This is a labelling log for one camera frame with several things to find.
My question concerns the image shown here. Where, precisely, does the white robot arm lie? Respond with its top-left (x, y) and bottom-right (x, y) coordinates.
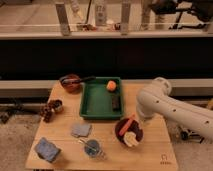
top-left (136, 77), bottom-right (213, 140)

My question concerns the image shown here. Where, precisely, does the brown bowl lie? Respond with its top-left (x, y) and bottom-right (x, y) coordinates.
top-left (59, 74), bottom-right (81, 93)

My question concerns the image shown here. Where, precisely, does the dark red bowl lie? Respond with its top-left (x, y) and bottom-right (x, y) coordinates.
top-left (115, 118), bottom-right (143, 146)

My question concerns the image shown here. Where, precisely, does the orange fruit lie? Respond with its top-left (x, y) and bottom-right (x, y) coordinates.
top-left (106, 80), bottom-right (117, 92)

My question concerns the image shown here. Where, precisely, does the green plastic tray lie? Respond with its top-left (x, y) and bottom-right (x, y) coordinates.
top-left (79, 77), bottom-right (124, 120)

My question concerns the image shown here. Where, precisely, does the orange carrot stick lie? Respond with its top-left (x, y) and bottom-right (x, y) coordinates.
top-left (119, 115), bottom-right (135, 136)

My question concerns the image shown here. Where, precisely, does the small metal cup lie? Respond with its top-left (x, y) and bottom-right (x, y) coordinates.
top-left (53, 100), bottom-right (63, 113)

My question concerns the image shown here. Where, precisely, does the grey folded cloth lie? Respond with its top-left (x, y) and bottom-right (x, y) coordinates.
top-left (71, 123), bottom-right (92, 137)

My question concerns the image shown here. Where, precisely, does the cream banana toy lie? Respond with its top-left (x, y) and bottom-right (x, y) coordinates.
top-left (123, 132), bottom-right (139, 147)

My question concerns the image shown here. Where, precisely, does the blue glass cup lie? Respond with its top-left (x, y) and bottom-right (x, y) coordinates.
top-left (84, 139), bottom-right (104, 158)

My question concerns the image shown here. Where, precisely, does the brown toy figure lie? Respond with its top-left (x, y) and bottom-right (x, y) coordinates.
top-left (39, 101), bottom-right (55, 123)

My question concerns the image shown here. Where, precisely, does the blue sponge block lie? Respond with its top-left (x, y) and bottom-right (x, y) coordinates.
top-left (34, 137), bottom-right (61, 163)

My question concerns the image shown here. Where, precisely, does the black tripod stand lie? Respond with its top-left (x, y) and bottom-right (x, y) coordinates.
top-left (180, 131), bottom-right (204, 143)

